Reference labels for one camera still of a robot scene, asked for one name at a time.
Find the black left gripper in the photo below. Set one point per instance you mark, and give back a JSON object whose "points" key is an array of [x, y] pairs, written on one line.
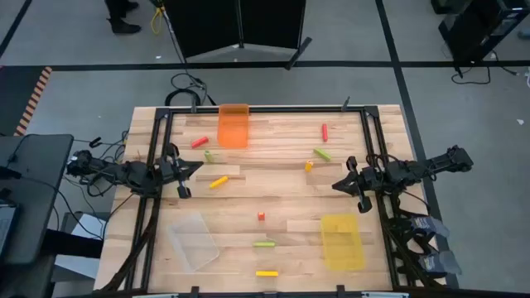
{"points": [[170, 169]]}

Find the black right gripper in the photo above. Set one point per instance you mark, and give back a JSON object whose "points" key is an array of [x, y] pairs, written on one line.
{"points": [[364, 180]]}

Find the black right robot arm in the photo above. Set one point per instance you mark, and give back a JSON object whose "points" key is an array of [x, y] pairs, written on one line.
{"points": [[414, 170]]}

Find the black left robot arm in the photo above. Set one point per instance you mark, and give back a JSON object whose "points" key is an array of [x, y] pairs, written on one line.
{"points": [[132, 174]]}

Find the red cylinder block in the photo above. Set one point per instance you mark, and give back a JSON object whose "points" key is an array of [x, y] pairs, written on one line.
{"points": [[200, 142], [325, 132]]}

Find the yellow cylinder block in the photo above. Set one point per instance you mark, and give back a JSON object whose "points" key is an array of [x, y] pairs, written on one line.
{"points": [[218, 182]]}

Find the small yellow orange block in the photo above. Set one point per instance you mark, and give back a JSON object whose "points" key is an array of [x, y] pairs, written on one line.
{"points": [[309, 166]]}

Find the yellow translucent plastic bin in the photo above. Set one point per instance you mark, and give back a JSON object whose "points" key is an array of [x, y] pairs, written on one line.
{"points": [[343, 242]]}

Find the orange translucent plastic bin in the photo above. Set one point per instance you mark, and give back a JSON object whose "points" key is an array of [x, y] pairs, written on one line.
{"points": [[233, 126]]}

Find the clear plastic bin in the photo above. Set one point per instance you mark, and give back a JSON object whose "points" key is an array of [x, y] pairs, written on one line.
{"points": [[192, 242]]}

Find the small red cube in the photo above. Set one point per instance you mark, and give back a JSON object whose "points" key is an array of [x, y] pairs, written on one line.
{"points": [[261, 215]]}

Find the long green block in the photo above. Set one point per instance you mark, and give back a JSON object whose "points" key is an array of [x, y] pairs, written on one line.
{"points": [[264, 244]]}

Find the long yellow block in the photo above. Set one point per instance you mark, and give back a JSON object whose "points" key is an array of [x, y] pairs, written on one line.
{"points": [[267, 273]]}

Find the white box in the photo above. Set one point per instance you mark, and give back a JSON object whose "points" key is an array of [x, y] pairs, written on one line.
{"points": [[83, 248]]}

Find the black partition foot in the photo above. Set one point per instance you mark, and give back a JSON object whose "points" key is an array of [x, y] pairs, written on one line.
{"points": [[298, 53]]}

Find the black partition panel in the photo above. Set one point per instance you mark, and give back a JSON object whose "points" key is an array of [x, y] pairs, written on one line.
{"points": [[271, 20], [203, 25]]}

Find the black cart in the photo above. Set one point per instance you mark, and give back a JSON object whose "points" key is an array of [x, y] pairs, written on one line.
{"points": [[37, 194]]}

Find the person's foot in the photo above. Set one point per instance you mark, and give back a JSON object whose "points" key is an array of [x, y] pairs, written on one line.
{"points": [[124, 4], [124, 27]]}

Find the orange black striped strip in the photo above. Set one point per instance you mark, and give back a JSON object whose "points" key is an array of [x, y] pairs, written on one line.
{"points": [[33, 101]]}

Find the white paper scrap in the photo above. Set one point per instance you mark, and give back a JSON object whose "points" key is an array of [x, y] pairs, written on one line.
{"points": [[520, 121]]}

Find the black equipment rack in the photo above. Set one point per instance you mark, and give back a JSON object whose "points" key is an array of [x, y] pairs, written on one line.
{"points": [[484, 29]]}

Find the black aluminium table frame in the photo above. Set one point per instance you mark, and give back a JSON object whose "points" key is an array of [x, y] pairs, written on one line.
{"points": [[285, 109]]}

